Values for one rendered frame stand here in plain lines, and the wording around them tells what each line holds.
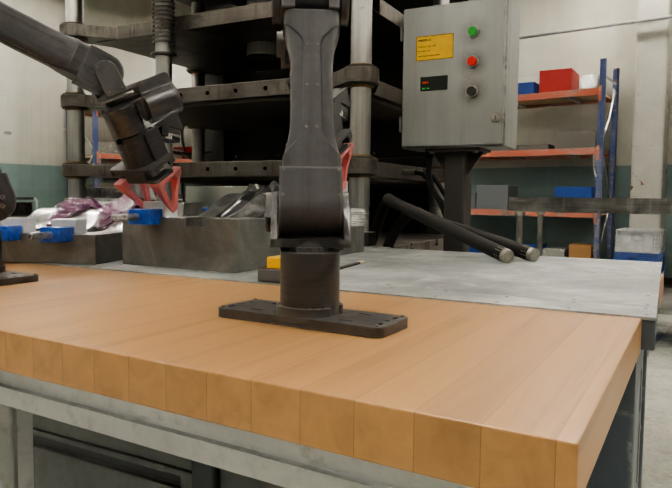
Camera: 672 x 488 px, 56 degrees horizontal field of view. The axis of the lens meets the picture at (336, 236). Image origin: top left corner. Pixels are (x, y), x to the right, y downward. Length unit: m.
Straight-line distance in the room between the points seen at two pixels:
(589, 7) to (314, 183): 7.41
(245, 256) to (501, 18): 1.05
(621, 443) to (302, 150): 0.52
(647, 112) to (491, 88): 5.59
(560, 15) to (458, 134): 6.32
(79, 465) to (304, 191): 0.90
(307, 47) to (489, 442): 0.48
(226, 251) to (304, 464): 0.62
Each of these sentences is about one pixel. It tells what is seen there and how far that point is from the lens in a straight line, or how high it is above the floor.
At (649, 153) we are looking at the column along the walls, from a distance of 7.28.
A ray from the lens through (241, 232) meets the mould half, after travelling 1.06.
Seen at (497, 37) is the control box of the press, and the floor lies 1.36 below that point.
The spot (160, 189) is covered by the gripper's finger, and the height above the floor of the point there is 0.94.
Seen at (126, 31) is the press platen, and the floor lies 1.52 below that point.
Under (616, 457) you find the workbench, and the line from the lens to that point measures 0.88.
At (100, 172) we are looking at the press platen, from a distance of 2.45.
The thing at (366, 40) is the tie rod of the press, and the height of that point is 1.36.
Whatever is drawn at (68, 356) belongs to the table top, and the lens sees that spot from 0.61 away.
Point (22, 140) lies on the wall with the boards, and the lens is 9.01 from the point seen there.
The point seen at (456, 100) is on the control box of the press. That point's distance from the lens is 1.81.
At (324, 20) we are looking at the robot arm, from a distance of 0.75.
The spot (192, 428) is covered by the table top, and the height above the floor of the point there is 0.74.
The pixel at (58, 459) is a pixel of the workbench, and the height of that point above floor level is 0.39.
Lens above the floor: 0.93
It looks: 4 degrees down
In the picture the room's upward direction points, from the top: 1 degrees clockwise
